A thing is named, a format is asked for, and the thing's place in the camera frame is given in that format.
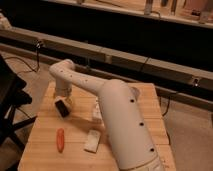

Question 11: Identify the small clear bottle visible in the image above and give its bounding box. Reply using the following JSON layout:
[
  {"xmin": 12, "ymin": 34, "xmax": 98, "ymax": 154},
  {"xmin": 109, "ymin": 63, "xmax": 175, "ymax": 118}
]
[{"xmin": 92, "ymin": 99, "xmax": 102, "ymax": 123}]

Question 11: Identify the black cable on floor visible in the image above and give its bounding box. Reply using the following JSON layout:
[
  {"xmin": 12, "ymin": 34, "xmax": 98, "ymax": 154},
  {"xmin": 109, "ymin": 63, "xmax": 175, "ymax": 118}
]
[{"xmin": 3, "ymin": 39, "xmax": 45, "ymax": 75}]

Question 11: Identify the white paper cup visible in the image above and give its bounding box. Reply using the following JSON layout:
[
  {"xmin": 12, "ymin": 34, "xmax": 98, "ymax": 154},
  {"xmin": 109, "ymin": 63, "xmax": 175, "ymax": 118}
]
[{"xmin": 131, "ymin": 87, "xmax": 140, "ymax": 98}]

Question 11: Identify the white sponge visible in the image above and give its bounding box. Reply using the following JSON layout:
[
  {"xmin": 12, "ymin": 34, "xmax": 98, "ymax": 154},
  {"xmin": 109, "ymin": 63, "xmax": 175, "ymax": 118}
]
[{"xmin": 84, "ymin": 129, "xmax": 101, "ymax": 153}]

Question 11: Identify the orange carrot toy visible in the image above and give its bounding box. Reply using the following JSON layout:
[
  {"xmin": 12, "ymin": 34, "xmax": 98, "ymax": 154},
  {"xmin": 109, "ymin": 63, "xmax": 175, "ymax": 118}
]
[{"xmin": 56, "ymin": 128, "xmax": 65, "ymax": 153}]

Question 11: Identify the black eraser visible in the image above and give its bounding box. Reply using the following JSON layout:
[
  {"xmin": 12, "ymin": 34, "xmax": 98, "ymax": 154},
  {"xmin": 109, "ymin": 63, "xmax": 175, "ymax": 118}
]
[{"xmin": 55, "ymin": 100, "xmax": 69, "ymax": 117}]

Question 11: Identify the black office chair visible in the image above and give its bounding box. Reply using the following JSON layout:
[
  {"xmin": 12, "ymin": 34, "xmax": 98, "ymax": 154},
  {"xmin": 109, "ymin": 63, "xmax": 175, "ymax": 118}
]
[{"xmin": 0, "ymin": 54, "xmax": 37, "ymax": 171}]

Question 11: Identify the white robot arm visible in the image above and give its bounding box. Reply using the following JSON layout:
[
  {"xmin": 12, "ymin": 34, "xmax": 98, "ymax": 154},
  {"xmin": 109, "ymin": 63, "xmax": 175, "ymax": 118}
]
[{"xmin": 49, "ymin": 59, "xmax": 165, "ymax": 171}]

